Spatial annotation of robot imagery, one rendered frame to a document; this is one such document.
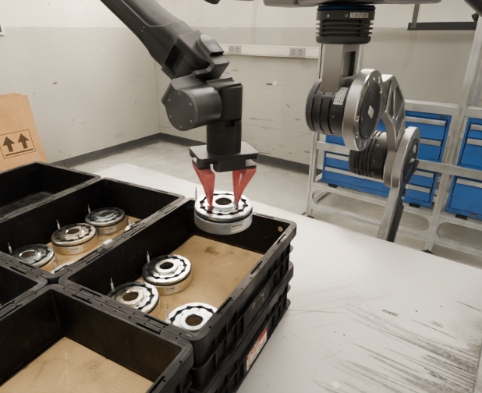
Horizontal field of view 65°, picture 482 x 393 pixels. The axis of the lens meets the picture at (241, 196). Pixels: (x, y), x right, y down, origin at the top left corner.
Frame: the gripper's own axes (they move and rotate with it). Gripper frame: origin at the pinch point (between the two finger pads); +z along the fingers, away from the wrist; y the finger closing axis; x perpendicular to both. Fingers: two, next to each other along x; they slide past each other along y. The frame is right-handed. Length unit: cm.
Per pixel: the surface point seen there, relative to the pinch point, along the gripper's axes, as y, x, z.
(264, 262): 6.4, -4.8, 11.8
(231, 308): -3.5, -13.4, 12.3
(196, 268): -2.0, 11.6, 22.4
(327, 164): 131, 145, 62
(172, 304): -9.8, 1.9, 22.3
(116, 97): 16, 384, 55
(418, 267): 61, 5, 34
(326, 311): 26.7, 0.2, 34.7
